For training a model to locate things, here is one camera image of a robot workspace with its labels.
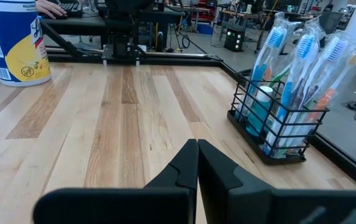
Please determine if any blue mouthwash bottle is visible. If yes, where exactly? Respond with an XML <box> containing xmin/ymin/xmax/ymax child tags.
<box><xmin>245</xmin><ymin>85</ymin><xmax>274</xmax><ymax>138</ymax></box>

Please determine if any person's hand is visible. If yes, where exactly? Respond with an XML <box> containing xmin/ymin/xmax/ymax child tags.
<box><xmin>35</xmin><ymin>0</ymin><xmax>68</xmax><ymax>20</ymax></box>

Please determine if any black wire organizer rack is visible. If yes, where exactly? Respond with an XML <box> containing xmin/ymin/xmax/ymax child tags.
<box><xmin>226</xmin><ymin>68</ymin><xmax>331</xmax><ymax>166</ymax></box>

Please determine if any white lidded wipes canister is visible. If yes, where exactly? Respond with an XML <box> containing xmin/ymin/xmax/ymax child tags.
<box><xmin>0</xmin><ymin>0</ymin><xmax>52</xmax><ymax>88</ymax></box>

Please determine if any blue white toothbrush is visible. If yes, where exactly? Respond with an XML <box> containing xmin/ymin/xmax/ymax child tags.
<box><xmin>241</xmin><ymin>11</ymin><xmax>302</xmax><ymax>125</ymax></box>
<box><xmin>263</xmin><ymin>17</ymin><xmax>326</xmax><ymax>156</ymax></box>

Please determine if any green white toothbrush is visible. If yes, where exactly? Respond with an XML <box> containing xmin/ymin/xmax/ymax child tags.
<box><xmin>268</xmin><ymin>63</ymin><xmax>291</xmax><ymax>90</ymax></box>

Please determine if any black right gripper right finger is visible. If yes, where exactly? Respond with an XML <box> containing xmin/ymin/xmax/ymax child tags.
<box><xmin>197</xmin><ymin>139</ymin><xmax>274</xmax><ymax>224</ymax></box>

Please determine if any black desk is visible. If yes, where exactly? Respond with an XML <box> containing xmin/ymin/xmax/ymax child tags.
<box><xmin>40</xmin><ymin>14</ymin><xmax>108</xmax><ymax>37</ymax></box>

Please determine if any grey office chair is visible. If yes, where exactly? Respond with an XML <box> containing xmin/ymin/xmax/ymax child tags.
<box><xmin>317</xmin><ymin>11</ymin><xmax>344</xmax><ymax>35</ymax></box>

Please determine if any black keyboard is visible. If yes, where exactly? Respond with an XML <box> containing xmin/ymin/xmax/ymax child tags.
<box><xmin>52</xmin><ymin>1</ymin><xmax>83</xmax><ymax>18</ymax></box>

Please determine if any purple white toothbrush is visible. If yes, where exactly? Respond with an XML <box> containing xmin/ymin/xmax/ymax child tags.
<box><xmin>277</xmin><ymin>30</ymin><xmax>353</xmax><ymax>156</ymax></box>

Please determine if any black aluminium table frame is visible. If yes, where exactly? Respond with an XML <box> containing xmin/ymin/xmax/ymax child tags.
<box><xmin>0</xmin><ymin>18</ymin><xmax>356</xmax><ymax>190</ymax></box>

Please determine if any black computer tower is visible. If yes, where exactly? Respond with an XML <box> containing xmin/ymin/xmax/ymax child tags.
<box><xmin>223</xmin><ymin>26</ymin><xmax>246</xmax><ymax>53</ymax></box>

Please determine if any blue storage bin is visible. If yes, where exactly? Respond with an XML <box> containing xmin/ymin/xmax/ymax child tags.
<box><xmin>195</xmin><ymin>22</ymin><xmax>215</xmax><ymax>36</ymax></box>

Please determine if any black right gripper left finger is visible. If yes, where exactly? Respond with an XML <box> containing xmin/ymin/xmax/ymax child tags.
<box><xmin>143</xmin><ymin>138</ymin><xmax>199</xmax><ymax>224</ymax></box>

